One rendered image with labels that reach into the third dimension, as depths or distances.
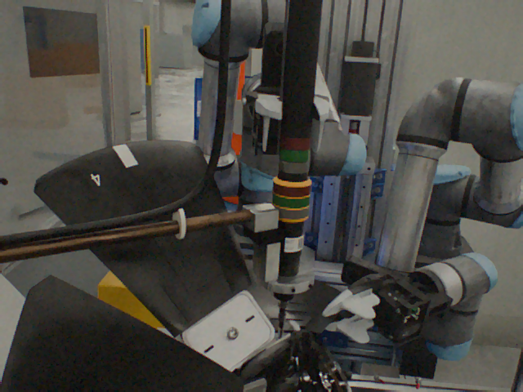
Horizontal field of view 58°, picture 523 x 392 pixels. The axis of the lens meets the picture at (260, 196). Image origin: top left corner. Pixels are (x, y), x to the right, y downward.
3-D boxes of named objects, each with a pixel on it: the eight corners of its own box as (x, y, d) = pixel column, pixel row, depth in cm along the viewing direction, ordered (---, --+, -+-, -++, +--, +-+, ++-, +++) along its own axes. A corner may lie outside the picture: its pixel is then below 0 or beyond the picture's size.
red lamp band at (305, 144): (291, 151, 49) (292, 140, 49) (274, 144, 52) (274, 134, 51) (316, 149, 51) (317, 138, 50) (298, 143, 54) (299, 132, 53)
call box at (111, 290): (99, 329, 98) (96, 284, 95) (116, 304, 107) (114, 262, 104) (174, 336, 97) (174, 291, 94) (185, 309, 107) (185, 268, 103)
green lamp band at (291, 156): (289, 163, 50) (290, 152, 49) (273, 156, 52) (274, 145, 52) (315, 160, 51) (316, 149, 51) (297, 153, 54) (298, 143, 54)
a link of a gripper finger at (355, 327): (342, 345, 65) (390, 322, 69) (315, 319, 69) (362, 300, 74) (340, 361, 66) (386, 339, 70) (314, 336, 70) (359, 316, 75)
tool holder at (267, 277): (261, 304, 51) (265, 220, 48) (230, 276, 57) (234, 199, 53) (325, 286, 55) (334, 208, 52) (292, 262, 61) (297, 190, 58)
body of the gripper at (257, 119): (313, 158, 59) (296, 140, 70) (319, 88, 56) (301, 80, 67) (252, 157, 58) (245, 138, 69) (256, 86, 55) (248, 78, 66)
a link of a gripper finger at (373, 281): (355, 285, 68) (396, 274, 73) (348, 279, 69) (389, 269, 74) (348, 312, 70) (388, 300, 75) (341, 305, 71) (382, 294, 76)
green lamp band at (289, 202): (285, 211, 51) (286, 200, 50) (264, 198, 54) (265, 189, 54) (317, 206, 53) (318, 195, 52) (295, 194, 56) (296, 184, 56)
